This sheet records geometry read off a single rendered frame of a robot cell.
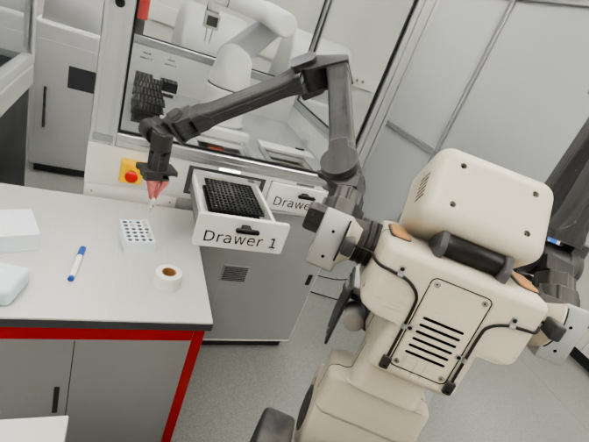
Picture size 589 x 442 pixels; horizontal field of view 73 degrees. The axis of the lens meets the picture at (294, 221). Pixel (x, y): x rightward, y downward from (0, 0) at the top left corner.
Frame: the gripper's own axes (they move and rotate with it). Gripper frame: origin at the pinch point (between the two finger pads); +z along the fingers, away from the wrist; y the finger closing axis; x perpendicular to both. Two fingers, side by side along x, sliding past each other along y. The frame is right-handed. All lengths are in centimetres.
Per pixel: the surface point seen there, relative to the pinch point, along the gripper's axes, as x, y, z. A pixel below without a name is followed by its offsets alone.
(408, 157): -75, -217, 5
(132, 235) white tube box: 2.5, 4.9, 11.7
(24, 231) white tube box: 1.3, 31.1, 9.7
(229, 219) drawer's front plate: 14.1, -18.3, 0.1
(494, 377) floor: 57, -210, 97
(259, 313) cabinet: -9, -63, 68
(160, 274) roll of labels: 21.3, 2.6, 11.9
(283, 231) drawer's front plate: 19.2, -35.8, 2.3
